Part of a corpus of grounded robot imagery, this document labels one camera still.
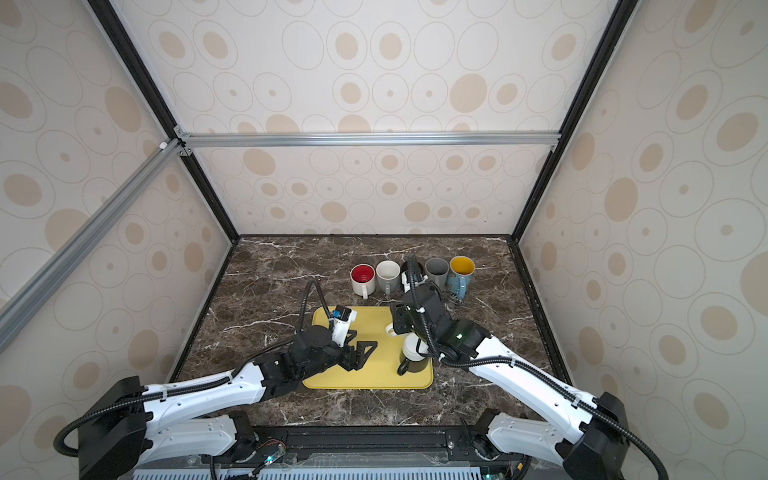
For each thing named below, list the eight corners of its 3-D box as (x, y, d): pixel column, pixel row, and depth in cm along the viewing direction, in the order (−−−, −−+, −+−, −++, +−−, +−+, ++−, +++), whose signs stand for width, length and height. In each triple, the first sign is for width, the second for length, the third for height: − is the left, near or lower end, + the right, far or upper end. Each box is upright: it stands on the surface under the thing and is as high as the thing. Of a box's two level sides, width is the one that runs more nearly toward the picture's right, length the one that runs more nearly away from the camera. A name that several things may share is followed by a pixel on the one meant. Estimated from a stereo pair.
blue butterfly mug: (447, 303, 103) (453, 282, 93) (443, 277, 110) (448, 255, 100) (471, 303, 103) (480, 282, 93) (466, 277, 110) (473, 255, 101)
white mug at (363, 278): (350, 303, 103) (348, 290, 97) (353, 276, 110) (351, 263, 104) (374, 303, 103) (373, 290, 97) (375, 276, 110) (374, 263, 104)
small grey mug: (376, 303, 103) (375, 286, 95) (377, 277, 110) (376, 260, 102) (400, 303, 103) (400, 286, 95) (399, 277, 110) (400, 260, 102)
